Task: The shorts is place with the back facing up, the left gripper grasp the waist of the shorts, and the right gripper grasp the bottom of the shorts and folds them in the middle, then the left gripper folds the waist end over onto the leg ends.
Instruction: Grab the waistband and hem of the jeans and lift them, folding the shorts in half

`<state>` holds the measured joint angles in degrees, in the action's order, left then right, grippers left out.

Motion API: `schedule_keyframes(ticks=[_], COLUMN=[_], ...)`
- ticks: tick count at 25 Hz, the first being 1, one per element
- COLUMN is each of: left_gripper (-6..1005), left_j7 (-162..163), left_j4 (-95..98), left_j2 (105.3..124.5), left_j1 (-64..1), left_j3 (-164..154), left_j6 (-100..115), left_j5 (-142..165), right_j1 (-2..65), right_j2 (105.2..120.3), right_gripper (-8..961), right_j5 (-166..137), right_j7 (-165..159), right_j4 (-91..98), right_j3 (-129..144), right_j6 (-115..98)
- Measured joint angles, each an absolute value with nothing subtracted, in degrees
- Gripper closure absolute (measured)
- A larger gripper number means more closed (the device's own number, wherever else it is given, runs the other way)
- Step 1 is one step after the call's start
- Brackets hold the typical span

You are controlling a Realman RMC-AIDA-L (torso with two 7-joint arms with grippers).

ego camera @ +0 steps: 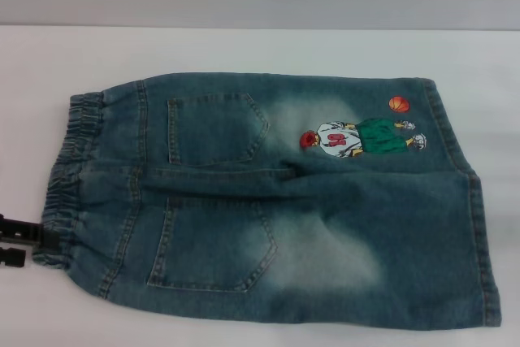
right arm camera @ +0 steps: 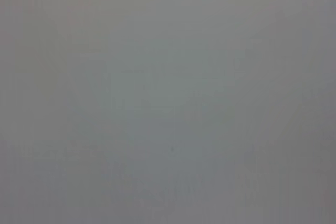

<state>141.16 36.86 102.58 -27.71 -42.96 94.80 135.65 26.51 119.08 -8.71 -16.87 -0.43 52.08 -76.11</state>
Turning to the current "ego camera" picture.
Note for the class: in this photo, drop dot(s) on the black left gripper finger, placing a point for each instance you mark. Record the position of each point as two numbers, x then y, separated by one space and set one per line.
12 258
28 235

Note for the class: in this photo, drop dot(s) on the blue denim shorts with cartoon print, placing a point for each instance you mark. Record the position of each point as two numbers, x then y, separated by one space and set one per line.
284 221

